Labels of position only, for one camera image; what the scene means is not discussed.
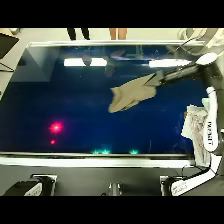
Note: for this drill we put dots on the olive T-shirt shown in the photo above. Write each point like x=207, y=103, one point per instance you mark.
x=131, y=95

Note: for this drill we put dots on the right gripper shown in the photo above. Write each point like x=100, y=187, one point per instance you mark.
x=156, y=79

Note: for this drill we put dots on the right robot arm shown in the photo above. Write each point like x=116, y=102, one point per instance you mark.
x=181, y=73

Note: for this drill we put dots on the pale green garment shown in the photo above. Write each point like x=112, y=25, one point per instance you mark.
x=205, y=104

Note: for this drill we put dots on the person's legs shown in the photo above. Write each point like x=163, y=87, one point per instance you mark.
x=78, y=33
x=118, y=33

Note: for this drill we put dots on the beige garment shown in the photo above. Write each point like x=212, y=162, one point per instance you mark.
x=196, y=130

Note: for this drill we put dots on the silver frame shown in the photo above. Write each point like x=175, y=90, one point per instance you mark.
x=100, y=162

